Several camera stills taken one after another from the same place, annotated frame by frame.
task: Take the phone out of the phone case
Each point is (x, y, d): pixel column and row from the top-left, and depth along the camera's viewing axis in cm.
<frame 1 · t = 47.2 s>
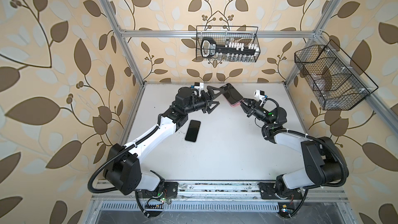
left hand: (220, 94, 68), fingers open
right hand: (237, 100, 75), fingers closed
phone in pink case: (232, 92, 79), point 30 cm above the table

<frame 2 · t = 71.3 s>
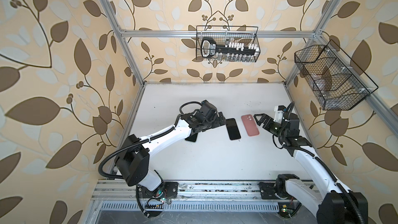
left hand: (218, 119, 81), fingers open
right hand: (259, 119, 84), fingers open
phone in pink case: (232, 129, 97), point 2 cm above the table
pink phone case: (250, 125, 97), point 3 cm above the table

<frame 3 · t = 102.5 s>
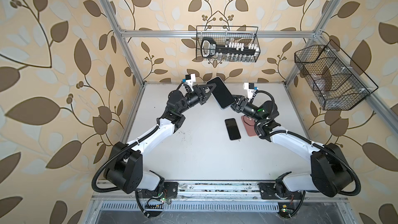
left hand: (213, 84, 65), fingers closed
right hand: (223, 98, 69), fingers open
the named things where they were.

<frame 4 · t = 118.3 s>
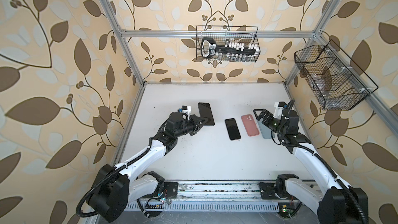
left hand: (206, 118, 75), fingers closed
right hand: (258, 114, 83), fingers open
the named things where they were.

